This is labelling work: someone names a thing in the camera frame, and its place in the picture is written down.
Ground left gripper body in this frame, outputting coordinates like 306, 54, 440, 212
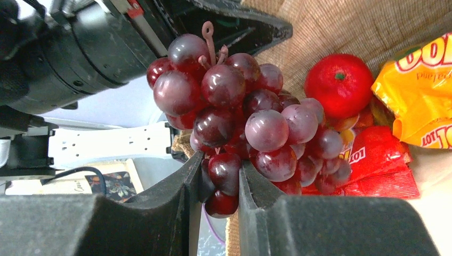
1, 1, 175, 115

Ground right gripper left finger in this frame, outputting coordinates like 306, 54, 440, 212
1, 152, 204, 255

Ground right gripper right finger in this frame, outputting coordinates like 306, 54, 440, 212
239, 161, 438, 255

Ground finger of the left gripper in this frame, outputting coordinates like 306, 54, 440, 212
166, 0, 293, 55

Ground purple grapes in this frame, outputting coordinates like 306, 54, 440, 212
146, 21, 352, 218

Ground red snack bag shelf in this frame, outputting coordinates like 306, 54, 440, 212
302, 106, 421, 201

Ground red apple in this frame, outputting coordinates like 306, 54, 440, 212
304, 53, 374, 119

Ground brown burlap grocery bag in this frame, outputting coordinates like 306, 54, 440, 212
171, 0, 452, 256

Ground orange snack bag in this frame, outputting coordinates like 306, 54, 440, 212
372, 33, 451, 149

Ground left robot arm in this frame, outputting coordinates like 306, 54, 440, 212
1, 1, 293, 180

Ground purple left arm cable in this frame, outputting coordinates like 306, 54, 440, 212
203, 208, 227, 246

